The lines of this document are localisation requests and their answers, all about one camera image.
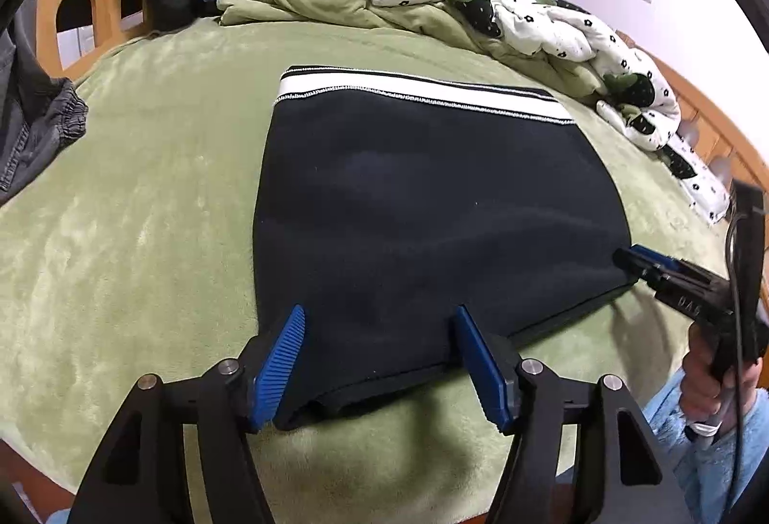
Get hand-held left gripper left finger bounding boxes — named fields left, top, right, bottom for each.
left=67, top=304, right=307, bottom=524

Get green fleece blanket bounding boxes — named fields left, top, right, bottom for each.
left=0, top=16, right=737, bottom=524

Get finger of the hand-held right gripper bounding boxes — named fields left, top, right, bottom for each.
left=613, top=250, right=668, bottom=287
left=628, top=244, right=682, bottom=275

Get person's right forearm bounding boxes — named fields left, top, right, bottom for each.
left=643, top=368, right=769, bottom=524

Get black cable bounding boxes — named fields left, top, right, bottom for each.
left=724, top=187, right=759, bottom=524

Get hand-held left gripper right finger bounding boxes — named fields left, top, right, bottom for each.
left=452, top=304, right=682, bottom=524

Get grey jeans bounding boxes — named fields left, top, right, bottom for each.
left=0, top=0, right=90, bottom=206

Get person's right hand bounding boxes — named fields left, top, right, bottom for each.
left=679, top=323, right=764, bottom=441

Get black pants with white stripe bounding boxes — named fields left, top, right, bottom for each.
left=252, top=65, right=639, bottom=432

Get white green flower-print quilt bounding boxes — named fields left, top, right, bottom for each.
left=216, top=0, right=731, bottom=227

